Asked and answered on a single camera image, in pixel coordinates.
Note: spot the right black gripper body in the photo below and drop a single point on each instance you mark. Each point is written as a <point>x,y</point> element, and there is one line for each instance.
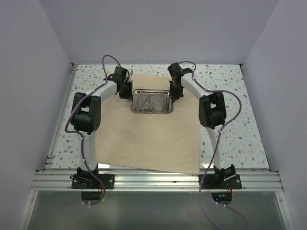
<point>177,88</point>

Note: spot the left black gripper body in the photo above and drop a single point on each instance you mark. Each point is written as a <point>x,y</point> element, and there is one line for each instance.
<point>126,87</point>

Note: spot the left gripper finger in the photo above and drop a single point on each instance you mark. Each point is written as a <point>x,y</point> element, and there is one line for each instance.
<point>125,95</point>
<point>129,87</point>

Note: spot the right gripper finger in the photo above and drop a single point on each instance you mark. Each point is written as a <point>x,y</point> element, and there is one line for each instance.
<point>171,88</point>
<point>175,97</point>

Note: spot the steel instrument tray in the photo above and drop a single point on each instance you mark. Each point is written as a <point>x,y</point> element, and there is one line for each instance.
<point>147,101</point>

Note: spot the beige cloth wrap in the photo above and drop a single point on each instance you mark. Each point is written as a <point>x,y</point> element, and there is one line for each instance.
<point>162,142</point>

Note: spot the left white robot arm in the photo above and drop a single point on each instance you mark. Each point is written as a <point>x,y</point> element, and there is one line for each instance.
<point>86,112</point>

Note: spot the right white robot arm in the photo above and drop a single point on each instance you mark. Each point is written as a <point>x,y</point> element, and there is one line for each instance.
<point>212,114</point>

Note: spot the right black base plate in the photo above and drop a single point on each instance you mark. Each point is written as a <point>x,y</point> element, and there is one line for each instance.
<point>210,183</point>

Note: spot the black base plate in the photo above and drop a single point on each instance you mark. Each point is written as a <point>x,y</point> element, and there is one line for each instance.
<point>91,183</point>
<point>210,183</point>

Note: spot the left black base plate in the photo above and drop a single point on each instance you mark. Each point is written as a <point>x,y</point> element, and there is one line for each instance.
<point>91,183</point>

